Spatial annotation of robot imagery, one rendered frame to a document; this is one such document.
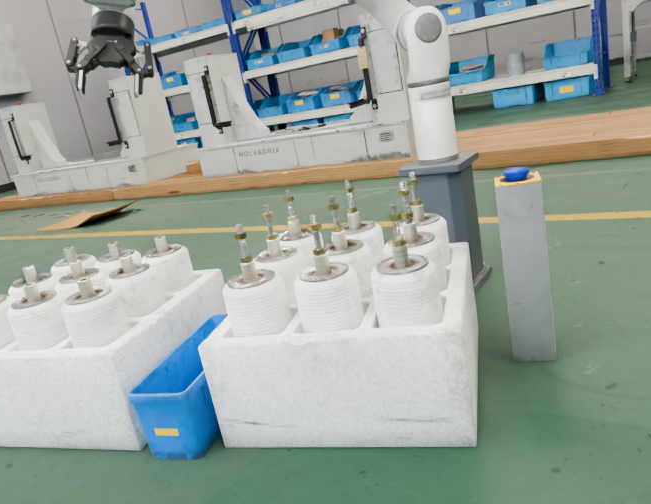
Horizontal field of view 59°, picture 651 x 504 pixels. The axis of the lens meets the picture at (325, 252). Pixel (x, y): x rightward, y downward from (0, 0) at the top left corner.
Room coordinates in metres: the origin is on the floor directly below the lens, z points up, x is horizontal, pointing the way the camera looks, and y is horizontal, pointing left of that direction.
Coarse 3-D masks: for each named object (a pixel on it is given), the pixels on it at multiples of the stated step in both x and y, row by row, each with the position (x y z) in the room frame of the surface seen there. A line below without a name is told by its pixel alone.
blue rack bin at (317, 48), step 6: (348, 30) 6.28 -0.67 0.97; (318, 36) 6.48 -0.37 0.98; (342, 36) 6.15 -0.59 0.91; (318, 42) 6.45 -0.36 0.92; (324, 42) 6.17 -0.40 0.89; (330, 42) 6.14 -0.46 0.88; (336, 42) 6.11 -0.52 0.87; (342, 42) 6.15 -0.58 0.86; (348, 42) 6.26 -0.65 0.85; (312, 48) 6.27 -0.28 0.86; (318, 48) 6.23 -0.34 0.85; (324, 48) 6.19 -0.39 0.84; (330, 48) 6.16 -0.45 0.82; (336, 48) 6.12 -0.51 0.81; (342, 48) 6.15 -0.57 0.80; (312, 54) 6.28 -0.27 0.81; (318, 54) 6.25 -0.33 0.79
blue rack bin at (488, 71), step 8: (488, 56) 5.50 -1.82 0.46; (456, 64) 5.87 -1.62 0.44; (464, 64) 5.88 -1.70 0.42; (488, 64) 5.53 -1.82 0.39; (456, 72) 5.83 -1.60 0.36; (472, 72) 5.36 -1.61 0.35; (480, 72) 5.33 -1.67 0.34; (488, 72) 5.51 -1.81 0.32; (456, 80) 5.46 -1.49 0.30; (464, 80) 5.42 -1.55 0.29; (472, 80) 5.38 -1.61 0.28; (480, 80) 5.34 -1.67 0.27
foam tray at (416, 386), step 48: (288, 336) 0.78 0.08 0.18; (336, 336) 0.75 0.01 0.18; (384, 336) 0.72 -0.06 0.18; (432, 336) 0.70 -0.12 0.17; (240, 384) 0.79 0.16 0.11; (288, 384) 0.77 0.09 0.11; (336, 384) 0.74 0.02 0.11; (384, 384) 0.72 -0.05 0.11; (432, 384) 0.70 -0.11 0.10; (240, 432) 0.80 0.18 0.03; (288, 432) 0.77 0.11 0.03; (336, 432) 0.75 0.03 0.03; (384, 432) 0.73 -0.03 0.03; (432, 432) 0.70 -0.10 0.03
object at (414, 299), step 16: (416, 272) 0.75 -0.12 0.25; (432, 272) 0.75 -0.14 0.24; (384, 288) 0.75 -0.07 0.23; (400, 288) 0.74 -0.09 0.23; (416, 288) 0.74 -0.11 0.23; (432, 288) 0.75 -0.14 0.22; (384, 304) 0.76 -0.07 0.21; (400, 304) 0.74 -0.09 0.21; (416, 304) 0.74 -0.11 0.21; (432, 304) 0.75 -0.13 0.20; (384, 320) 0.76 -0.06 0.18; (400, 320) 0.74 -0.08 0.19; (416, 320) 0.74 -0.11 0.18; (432, 320) 0.74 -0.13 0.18
